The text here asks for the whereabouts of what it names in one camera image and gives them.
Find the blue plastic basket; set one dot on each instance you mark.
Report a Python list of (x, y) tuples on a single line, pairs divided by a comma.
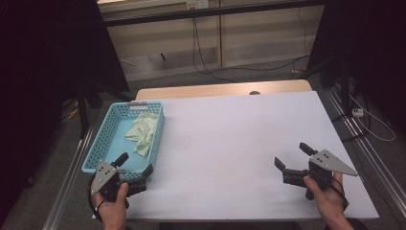
[(115, 134)]

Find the aluminium floor rail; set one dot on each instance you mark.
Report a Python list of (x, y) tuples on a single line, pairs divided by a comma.
[(65, 185), (370, 153)]

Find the black metal bar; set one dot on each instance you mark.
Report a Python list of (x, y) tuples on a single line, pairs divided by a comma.
[(159, 17)]

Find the person's right hand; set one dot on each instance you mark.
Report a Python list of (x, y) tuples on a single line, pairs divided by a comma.
[(328, 204)]

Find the black metal stand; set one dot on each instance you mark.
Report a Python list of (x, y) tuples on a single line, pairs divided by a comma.
[(344, 86)]

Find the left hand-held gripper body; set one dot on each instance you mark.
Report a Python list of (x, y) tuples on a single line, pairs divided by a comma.
[(103, 177)]

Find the wide black curtain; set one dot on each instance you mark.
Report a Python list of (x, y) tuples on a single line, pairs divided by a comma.
[(38, 64)]

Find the narrow black curtain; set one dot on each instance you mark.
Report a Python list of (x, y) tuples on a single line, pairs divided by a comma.
[(376, 48)]

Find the white table cover sheet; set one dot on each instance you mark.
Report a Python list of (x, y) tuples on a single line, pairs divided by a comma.
[(223, 143)]

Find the person's left hand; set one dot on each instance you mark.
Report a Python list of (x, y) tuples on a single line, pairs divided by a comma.
[(111, 214)]

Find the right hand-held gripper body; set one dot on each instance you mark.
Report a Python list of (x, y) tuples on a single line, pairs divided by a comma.
[(328, 161)]

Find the black tripod stand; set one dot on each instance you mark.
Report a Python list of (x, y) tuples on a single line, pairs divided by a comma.
[(82, 108)]

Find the white wall socket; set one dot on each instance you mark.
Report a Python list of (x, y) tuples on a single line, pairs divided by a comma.
[(197, 4)]

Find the white power adapter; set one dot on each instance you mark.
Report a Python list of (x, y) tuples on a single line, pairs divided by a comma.
[(357, 112)]

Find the wooden table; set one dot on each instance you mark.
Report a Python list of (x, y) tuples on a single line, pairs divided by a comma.
[(223, 88)]

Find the light green baby shirt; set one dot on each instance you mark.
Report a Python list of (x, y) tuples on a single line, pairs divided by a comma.
[(142, 132)]

